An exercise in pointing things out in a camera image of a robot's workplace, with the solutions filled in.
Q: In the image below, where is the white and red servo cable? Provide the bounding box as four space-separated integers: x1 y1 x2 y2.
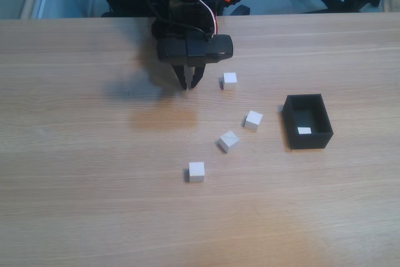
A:
182 0 226 36

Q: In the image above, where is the black camera cable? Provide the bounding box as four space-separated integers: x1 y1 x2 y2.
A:
144 0 214 42

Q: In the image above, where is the black open box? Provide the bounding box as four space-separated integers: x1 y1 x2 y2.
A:
282 93 334 150

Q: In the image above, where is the black oval camera box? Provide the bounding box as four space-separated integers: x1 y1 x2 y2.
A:
156 34 234 64

